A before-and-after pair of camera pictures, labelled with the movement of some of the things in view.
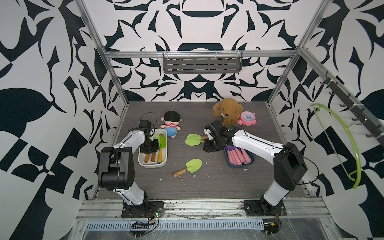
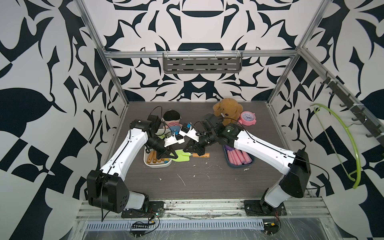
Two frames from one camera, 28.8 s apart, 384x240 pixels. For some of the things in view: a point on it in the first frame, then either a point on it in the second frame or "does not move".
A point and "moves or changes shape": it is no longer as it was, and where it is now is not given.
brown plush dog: x=229 y=110 does not move
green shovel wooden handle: x=193 y=139 moves or changes shape
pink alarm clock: x=247 y=118 does not move
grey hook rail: x=376 y=131 does not move
